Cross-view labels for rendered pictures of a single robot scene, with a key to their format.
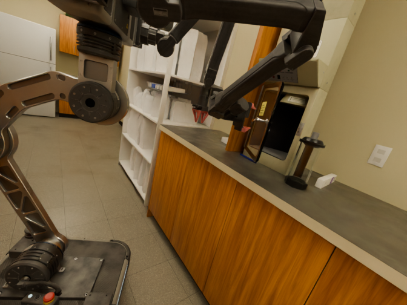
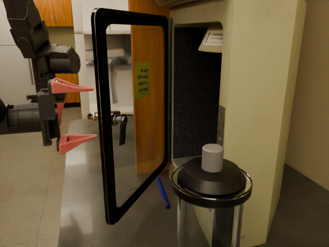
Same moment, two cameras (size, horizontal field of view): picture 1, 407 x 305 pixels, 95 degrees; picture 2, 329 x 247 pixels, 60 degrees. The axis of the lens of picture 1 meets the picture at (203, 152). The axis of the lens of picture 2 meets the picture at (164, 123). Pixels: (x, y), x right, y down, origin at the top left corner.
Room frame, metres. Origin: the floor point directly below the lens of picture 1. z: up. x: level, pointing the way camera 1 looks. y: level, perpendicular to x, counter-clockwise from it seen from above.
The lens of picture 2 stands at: (0.53, -0.56, 1.35)
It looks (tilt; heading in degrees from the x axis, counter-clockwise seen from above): 18 degrees down; 25
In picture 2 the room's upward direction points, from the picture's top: straight up
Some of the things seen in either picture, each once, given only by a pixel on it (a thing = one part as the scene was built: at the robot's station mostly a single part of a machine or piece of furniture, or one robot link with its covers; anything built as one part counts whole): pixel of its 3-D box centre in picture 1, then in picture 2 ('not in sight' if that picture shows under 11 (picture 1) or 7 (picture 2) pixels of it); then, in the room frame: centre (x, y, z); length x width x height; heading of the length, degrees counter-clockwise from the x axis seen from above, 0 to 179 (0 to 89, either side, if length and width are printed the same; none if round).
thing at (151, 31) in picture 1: (147, 34); not in sight; (0.96, 0.38, 1.45); 0.09 x 0.08 x 0.12; 13
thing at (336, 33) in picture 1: (294, 104); (246, 45); (1.18, -0.46, 1.33); 0.32 x 0.25 x 0.77; 41
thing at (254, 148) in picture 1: (260, 120); (140, 110); (1.06, -0.26, 1.19); 0.30 x 0.01 x 0.40; 3
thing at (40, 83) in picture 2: (203, 102); (46, 85); (1.11, 0.07, 1.21); 0.10 x 0.07 x 0.07; 130
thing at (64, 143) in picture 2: (244, 124); (72, 131); (0.95, -0.17, 1.16); 0.09 x 0.07 x 0.07; 130
